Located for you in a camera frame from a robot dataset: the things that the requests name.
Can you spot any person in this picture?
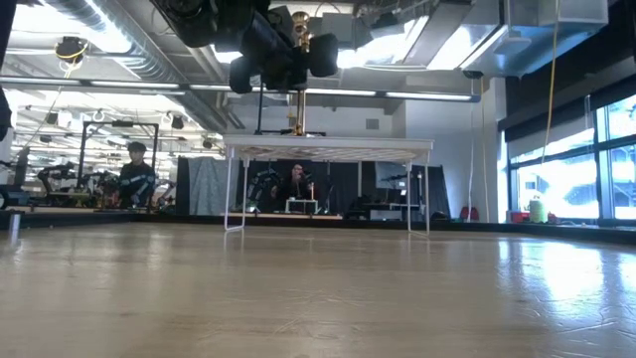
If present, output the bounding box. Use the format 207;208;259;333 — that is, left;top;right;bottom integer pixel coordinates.
117;141;156;210
277;163;319;213

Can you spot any yellow hanging cable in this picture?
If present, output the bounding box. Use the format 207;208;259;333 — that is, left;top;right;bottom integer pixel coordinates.
545;0;560;150

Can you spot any long ceiling light bar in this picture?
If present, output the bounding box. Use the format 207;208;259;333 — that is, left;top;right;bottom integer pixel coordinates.
0;76;482;104

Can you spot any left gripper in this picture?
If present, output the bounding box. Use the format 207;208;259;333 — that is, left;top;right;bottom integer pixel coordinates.
229;9;340;95

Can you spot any thin black bar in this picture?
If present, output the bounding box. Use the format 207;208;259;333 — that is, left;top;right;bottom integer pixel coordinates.
254;128;328;137

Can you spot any silver ventilation duct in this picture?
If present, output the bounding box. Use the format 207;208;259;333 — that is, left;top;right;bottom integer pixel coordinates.
347;0;610;80

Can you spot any small white rack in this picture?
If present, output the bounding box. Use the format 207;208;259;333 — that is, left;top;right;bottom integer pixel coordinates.
285;198;320;216

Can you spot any black stand frame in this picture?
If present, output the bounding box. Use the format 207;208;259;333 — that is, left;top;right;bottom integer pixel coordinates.
77;120;160;203

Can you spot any green bottle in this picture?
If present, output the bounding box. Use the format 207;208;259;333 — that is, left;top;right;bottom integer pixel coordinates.
528;197;548;224

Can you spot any white wire shelf rack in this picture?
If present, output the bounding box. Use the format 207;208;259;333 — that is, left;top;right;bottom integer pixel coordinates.
222;133;435;236

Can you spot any large window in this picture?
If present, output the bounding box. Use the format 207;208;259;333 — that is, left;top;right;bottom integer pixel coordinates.
506;93;636;223

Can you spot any short gold candlestick holder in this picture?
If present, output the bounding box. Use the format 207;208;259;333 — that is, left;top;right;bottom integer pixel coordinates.
290;10;313;137

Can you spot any black cable reel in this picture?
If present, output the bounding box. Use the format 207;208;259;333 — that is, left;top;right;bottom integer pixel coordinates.
54;35;90;66

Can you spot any grey curtain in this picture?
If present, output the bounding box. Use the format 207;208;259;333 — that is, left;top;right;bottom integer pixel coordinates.
187;157;229;217

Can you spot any black aluminium table frame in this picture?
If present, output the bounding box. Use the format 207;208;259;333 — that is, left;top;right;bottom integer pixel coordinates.
0;208;636;246

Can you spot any small metal post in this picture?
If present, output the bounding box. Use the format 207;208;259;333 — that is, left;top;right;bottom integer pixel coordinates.
7;210;24;241

